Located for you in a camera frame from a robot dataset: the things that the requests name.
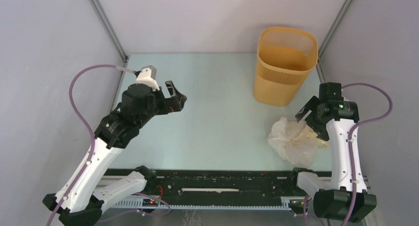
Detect white slotted cable duct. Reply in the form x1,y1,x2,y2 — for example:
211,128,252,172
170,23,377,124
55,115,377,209
110,197,303,211

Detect right aluminium corner post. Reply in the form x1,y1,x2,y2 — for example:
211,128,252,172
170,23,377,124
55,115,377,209
318,0,355,59

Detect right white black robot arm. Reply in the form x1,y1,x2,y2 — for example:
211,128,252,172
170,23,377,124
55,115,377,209
287,82,377,223

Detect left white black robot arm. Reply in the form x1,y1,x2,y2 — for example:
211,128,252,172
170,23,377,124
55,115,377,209
43,81,187,226

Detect left aluminium corner post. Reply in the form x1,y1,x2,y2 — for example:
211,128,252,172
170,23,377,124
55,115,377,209
89,0,128,63

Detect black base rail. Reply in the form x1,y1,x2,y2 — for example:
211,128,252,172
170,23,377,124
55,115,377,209
143,170,305,206

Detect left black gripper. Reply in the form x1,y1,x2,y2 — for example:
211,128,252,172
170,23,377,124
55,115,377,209
137,81,187,128

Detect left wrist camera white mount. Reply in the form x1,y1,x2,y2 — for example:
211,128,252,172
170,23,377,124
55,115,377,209
134,65,160,91

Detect orange plastic trash bin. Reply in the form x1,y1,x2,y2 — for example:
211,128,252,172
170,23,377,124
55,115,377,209
253,27,318,106

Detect translucent white yellow trash bag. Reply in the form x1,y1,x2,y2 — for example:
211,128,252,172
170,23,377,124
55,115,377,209
267,117,329,168

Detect aluminium corner post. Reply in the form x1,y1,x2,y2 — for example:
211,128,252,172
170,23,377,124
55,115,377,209
318,0,355,59
89,0,128,63

